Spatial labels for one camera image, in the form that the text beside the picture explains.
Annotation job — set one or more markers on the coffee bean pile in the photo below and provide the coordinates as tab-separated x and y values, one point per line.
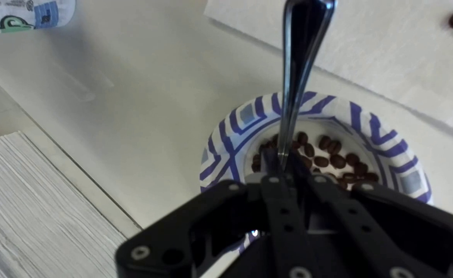
335	161

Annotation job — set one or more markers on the white tissue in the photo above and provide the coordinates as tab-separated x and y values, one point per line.
380	52

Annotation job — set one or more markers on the blue patterned paper bowl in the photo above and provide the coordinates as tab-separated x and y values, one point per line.
235	134

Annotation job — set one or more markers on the coffee print paper cup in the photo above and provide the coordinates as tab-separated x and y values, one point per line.
25	13

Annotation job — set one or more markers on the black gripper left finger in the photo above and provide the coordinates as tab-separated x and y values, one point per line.
195	222

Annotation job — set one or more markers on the metal spoon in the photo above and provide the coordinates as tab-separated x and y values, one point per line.
300	52

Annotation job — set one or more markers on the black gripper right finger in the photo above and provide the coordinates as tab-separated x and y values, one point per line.
389	232

